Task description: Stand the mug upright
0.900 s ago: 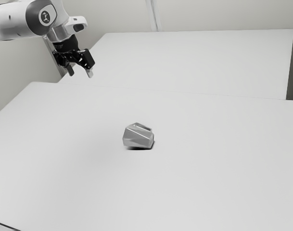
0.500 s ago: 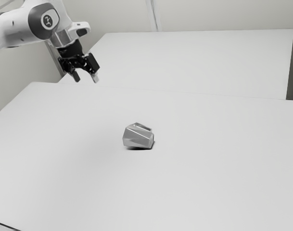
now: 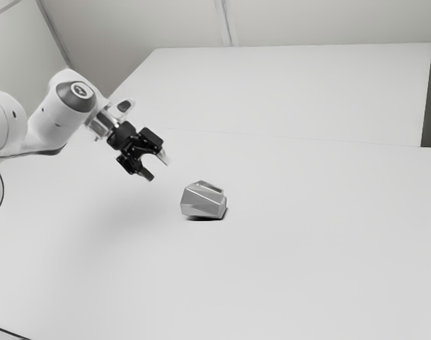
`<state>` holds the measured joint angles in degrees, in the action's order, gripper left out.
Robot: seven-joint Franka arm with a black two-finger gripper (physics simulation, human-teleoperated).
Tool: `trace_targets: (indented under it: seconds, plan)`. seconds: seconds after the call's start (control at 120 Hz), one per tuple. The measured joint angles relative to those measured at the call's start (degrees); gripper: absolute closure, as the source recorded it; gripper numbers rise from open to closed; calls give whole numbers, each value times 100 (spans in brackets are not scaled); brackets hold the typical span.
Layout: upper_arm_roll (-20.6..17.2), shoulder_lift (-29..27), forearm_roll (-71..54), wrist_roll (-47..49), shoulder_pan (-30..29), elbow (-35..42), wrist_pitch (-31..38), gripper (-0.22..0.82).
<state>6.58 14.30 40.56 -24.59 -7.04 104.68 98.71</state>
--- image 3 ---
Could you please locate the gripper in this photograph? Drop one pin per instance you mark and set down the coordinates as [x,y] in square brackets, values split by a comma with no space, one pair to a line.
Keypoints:
[121,135]

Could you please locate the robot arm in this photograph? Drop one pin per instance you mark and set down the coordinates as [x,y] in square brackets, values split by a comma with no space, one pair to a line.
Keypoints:
[45,117]

